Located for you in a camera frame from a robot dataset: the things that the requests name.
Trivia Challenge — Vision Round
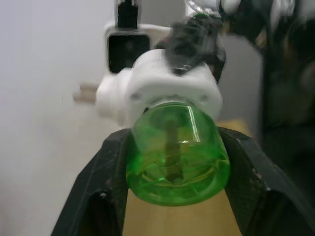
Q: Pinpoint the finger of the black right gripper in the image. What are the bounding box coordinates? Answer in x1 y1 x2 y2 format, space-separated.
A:
206 48 227 83
155 39 205 76

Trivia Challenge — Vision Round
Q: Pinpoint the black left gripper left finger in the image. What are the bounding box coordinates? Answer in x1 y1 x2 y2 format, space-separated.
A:
50 128 134 236

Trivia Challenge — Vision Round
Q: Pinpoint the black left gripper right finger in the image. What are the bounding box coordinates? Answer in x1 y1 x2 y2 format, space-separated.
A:
218 126 315 236

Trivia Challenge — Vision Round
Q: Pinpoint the white mosquito repellent heater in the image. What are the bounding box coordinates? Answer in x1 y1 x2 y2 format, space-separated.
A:
72 48 224 129

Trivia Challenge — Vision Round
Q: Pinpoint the green transparent liquid bottle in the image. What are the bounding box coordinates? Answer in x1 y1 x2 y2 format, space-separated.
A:
125 103 231 207

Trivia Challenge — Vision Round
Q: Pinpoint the dark robot body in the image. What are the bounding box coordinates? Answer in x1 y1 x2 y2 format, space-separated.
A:
253 0 315 177

